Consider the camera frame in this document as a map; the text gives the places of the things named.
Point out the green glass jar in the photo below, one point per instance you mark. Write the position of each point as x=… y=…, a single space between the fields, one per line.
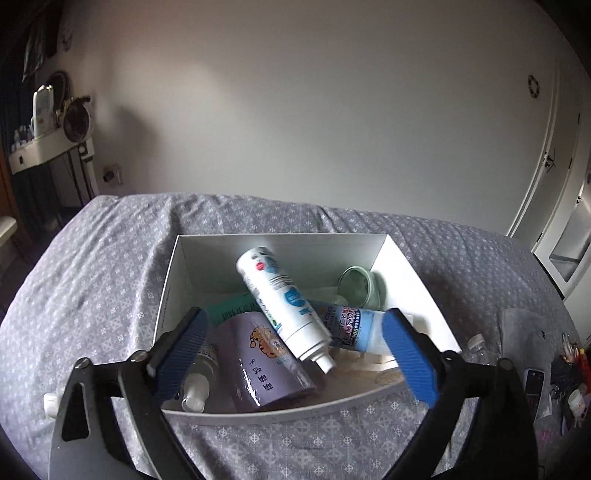
x=360 y=288

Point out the grey patterned bed sheet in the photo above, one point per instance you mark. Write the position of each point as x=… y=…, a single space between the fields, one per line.
x=96 y=289

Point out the small white jar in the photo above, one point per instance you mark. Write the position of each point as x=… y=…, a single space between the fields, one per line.
x=576 y=403

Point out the white cardboard storage box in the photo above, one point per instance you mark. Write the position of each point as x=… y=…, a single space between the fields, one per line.
x=202 y=272

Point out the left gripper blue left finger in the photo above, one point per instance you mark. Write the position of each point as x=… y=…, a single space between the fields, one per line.
x=87 y=441

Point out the light blue spray can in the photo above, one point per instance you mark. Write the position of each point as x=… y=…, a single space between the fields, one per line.
x=353 y=328

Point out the clear plastic drink bottle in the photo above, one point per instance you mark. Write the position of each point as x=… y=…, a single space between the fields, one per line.
x=477 y=352

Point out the white closet door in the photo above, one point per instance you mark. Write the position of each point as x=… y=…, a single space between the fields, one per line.
x=554 y=218

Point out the beige flat package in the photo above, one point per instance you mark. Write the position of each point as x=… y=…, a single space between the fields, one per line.
x=381 y=370

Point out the green tube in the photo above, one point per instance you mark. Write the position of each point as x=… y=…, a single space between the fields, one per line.
x=219 y=312

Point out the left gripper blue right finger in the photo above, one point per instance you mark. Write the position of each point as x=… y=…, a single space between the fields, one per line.
x=501 y=442

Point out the white blue-print spray bottle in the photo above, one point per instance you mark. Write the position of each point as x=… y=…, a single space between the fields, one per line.
x=288 y=311

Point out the purple tiger-print cup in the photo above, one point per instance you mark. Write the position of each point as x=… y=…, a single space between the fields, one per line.
x=255 y=365

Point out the small clear pump bottle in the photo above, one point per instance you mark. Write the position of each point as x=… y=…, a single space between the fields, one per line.
x=200 y=380

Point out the white earbuds case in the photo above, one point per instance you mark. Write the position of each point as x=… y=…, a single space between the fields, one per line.
x=51 y=402

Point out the round dark mirror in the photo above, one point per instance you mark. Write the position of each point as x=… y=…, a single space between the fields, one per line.
x=78 y=119

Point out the white wall shelf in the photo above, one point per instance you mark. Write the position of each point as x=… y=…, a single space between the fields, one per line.
x=46 y=149

